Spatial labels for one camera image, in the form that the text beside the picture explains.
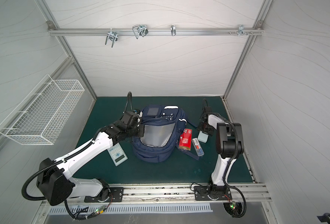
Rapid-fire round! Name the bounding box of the light green pencil case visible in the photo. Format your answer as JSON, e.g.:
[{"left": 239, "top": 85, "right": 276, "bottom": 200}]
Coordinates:
[{"left": 197, "top": 131, "right": 209, "bottom": 143}]

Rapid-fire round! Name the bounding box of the light green calculator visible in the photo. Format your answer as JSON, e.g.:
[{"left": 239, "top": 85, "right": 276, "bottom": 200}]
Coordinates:
[{"left": 108, "top": 143, "right": 128, "bottom": 167}]

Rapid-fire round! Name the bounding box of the navy blue backpack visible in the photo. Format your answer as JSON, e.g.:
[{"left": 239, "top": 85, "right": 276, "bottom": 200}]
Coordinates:
[{"left": 132, "top": 105, "right": 199, "bottom": 163}]

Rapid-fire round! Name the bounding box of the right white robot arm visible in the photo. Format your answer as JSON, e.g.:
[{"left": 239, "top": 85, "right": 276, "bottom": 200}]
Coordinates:
[{"left": 197, "top": 106, "right": 244, "bottom": 187}]

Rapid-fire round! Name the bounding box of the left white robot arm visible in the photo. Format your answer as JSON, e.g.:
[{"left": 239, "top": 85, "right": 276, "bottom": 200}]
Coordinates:
[{"left": 21, "top": 110, "right": 144, "bottom": 206}]

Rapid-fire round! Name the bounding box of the red booklet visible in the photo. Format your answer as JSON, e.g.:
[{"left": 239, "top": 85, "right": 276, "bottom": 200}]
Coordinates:
[{"left": 179, "top": 128, "right": 193, "bottom": 151}]

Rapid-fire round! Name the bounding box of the metal double hook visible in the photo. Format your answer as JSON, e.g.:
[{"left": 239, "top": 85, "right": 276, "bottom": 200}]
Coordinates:
[{"left": 132, "top": 24, "right": 149, "bottom": 39}]

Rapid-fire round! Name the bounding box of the small metal hook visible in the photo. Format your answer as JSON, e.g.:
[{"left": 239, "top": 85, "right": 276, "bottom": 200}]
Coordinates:
[{"left": 170, "top": 25, "right": 176, "bottom": 36}]

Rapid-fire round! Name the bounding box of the aluminium cross bar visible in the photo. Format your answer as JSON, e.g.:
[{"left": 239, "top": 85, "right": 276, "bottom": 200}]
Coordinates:
[{"left": 48, "top": 27, "right": 264, "bottom": 36}]

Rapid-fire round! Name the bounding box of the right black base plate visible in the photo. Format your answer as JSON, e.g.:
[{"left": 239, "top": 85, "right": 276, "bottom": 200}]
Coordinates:
[{"left": 192, "top": 185, "right": 232, "bottom": 202}]

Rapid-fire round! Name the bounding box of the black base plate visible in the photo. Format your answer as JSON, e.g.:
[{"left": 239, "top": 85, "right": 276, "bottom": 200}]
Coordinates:
[
  {"left": 192, "top": 185, "right": 232, "bottom": 202},
  {"left": 84, "top": 187, "right": 124, "bottom": 203}
]

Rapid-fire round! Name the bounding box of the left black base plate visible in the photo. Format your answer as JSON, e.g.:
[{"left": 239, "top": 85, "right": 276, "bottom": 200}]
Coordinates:
[{"left": 84, "top": 187, "right": 124, "bottom": 203}]

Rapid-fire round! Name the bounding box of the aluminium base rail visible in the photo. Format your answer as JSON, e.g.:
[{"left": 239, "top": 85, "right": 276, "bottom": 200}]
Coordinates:
[{"left": 41, "top": 183, "right": 272, "bottom": 206}]

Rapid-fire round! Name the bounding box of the white slotted cable duct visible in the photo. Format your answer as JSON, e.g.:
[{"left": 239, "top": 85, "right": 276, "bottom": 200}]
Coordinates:
[{"left": 48, "top": 203, "right": 213, "bottom": 216}]

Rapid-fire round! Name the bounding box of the left black cable bundle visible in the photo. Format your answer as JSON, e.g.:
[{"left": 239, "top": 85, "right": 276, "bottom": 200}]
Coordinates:
[{"left": 63, "top": 193, "right": 114, "bottom": 221}]

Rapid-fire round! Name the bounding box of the right black cable coil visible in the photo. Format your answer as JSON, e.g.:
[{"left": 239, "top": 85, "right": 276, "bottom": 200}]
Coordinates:
[{"left": 223, "top": 184, "right": 247, "bottom": 218}]

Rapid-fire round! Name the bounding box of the white wire basket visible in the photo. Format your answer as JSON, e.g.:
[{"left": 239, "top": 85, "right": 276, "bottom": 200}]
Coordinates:
[{"left": 0, "top": 74, "right": 85, "bottom": 145}]

